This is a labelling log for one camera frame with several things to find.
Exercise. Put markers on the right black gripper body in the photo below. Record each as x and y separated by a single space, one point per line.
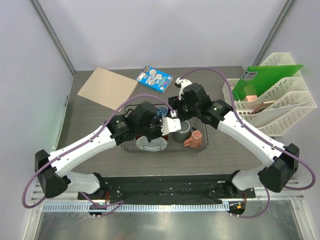
184 111

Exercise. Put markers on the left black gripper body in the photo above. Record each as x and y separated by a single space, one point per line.
151 131

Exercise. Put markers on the blue red patterned bowl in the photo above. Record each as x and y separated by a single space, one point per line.
162 112

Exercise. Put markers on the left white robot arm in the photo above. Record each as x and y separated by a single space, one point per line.
55 170

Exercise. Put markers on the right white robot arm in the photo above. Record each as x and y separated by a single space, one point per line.
278 165

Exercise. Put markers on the white plate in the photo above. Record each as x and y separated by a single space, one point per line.
155 145

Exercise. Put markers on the dark red plate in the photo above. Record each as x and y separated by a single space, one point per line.
164 137

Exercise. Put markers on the grey mug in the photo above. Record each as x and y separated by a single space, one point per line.
183 134

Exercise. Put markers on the pink mug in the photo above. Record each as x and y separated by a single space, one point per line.
194 140

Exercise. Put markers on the beige board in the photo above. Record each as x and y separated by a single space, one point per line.
107 88

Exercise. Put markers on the blue picture box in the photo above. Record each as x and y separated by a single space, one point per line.
154 79

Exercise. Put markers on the brown items in organizer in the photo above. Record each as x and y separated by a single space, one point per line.
260 107

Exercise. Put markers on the green plastic folder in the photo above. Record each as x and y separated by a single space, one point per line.
256 80

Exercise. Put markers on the white file organizer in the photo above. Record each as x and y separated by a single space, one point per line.
292 99

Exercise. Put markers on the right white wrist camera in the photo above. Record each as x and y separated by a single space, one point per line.
181 83

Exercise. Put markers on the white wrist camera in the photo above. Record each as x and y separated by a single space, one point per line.
171 123
181 83

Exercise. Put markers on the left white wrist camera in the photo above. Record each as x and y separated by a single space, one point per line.
171 123

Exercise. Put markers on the black wire dish rack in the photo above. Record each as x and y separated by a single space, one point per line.
168 144

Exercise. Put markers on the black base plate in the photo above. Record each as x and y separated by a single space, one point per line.
172 190

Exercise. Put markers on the white slotted cable duct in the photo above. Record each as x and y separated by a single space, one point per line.
131 208

